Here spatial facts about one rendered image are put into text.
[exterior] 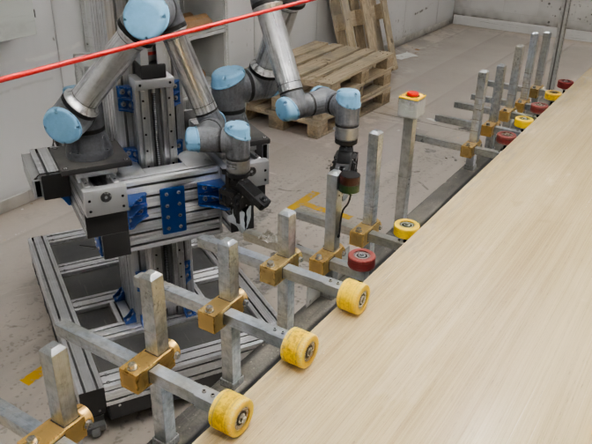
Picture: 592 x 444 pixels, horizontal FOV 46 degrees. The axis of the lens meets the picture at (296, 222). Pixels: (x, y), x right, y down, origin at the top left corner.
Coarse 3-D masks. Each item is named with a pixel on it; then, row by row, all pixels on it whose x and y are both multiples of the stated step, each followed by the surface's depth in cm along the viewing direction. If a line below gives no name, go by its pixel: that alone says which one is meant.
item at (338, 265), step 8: (248, 232) 219; (256, 232) 219; (248, 240) 219; (256, 240) 217; (272, 248) 215; (304, 248) 210; (304, 256) 209; (336, 264) 203; (344, 264) 202; (344, 272) 203; (352, 272) 201; (360, 272) 199; (368, 272) 201; (360, 280) 200
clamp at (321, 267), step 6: (342, 246) 211; (318, 252) 207; (324, 252) 207; (330, 252) 207; (336, 252) 207; (342, 252) 210; (312, 258) 203; (324, 258) 203; (330, 258) 204; (312, 264) 204; (318, 264) 202; (324, 264) 202; (312, 270) 205; (318, 270) 203; (324, 270) 203
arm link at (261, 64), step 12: (288, 0) 216; (288, 12) 222; (288, 24) 225; (264, 48) 233; (252, 60) 241; (264, 60) 236; (252, 72) 240; (264, 72) 239; (264, 84) 242; (276, 84) 245; (264, 96) 246
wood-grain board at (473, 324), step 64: (576, 128) 301; (512, 192) 240; (576, 192) 241; (448, 256) 200; (512, 256) 200; (576, 256) 201; (384, 320) 171; (448, 320) 172; (512, 320) 172; (576, 320) 173; (256, 384) 149; (320, 384) 150; (384, 384) 150; (448, 384) 150; (512, 384) 151; (576, 384) 151
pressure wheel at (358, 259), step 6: (354, 252) 200; (360, 252) 200; (366, 252) 200; (372, 252) 200; (348, 258) 198; (354, 258) 196; (360, 258) 197; (366, 258) 197; (372, 258) 197; (348, 264) 199; (354, 264) 196; (360, 264) 195; (366, 264) 196; (372, 264) 197; (360, 270) 196; (366, 270) 197
